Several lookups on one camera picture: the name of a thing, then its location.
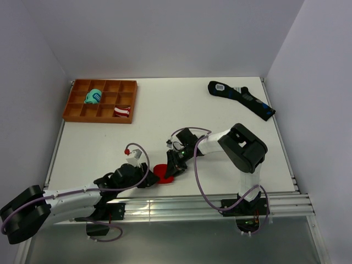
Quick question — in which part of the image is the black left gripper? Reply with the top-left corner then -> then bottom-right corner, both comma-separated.
117,162 -> 160,193

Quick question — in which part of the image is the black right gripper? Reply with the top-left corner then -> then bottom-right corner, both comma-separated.
165,146 -> 193,180

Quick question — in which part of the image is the red Santa sock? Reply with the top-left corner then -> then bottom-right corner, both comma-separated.
153,164 -> 174,184

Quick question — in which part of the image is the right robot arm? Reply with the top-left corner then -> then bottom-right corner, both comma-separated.
164,123 -> 268,215

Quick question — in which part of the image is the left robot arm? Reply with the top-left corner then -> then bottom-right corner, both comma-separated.
1,163 -> 159,244

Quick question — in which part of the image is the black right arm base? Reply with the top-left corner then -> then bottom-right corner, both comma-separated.
221,198 -> 270,217

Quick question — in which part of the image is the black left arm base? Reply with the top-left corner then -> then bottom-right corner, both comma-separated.
75,202 -> 126,222

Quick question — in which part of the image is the red white striped rolled sock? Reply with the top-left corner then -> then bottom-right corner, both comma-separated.
114,107 -> 130,118

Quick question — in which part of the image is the wooden compartment tray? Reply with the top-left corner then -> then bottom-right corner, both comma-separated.
63,79 -> 138,124

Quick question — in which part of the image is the teal rolled sock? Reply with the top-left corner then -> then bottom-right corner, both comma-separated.
84,89 -> 102,104

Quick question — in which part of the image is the black and blue sock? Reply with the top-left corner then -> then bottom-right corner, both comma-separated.
208,81 -> 276,121

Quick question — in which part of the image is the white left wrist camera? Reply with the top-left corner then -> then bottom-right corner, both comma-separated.
124,148 -> 142,167

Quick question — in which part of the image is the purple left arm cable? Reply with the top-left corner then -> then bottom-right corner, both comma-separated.
1,142 -> 151,243

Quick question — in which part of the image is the aluminium frame rail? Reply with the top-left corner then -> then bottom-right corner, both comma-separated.
26,192 -> 316,226

